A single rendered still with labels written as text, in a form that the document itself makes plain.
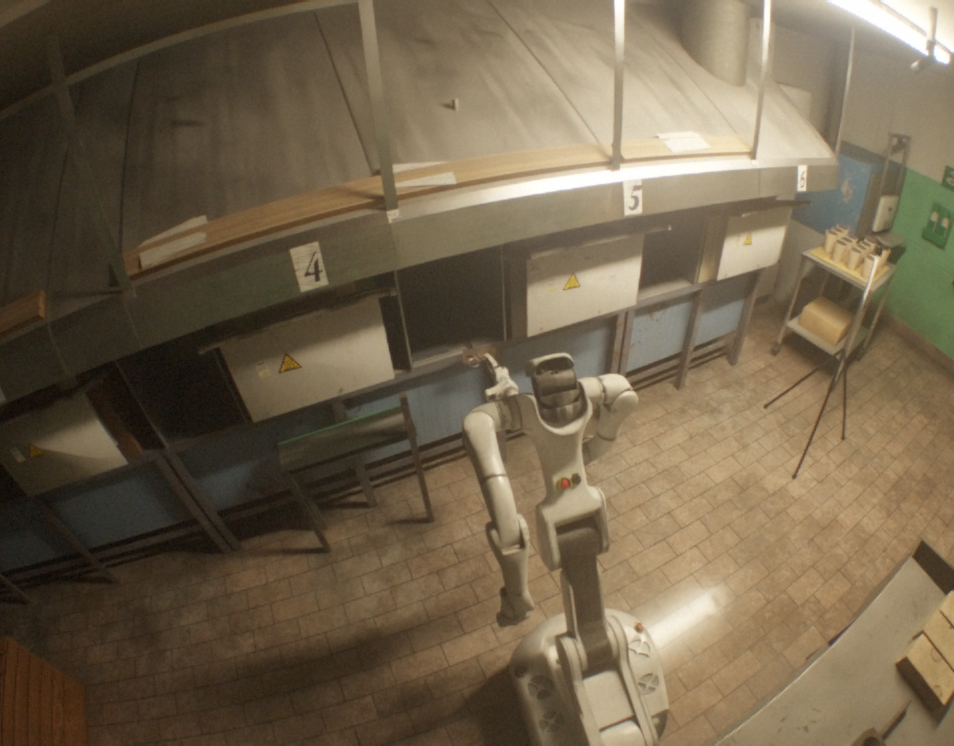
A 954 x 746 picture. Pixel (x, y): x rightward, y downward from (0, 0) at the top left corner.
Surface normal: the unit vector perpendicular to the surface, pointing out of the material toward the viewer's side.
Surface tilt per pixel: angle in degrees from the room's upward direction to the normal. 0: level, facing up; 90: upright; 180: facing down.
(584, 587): 60
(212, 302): 80
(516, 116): 33
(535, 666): 0
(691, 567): 0
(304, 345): 90
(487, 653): 0
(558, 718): 38
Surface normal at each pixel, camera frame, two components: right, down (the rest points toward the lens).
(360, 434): -0.07, -0.77
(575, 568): 0.20, 0.13
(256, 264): 0.37, 0.41
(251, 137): 0.16, -0.34
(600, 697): 0.01, -0.59
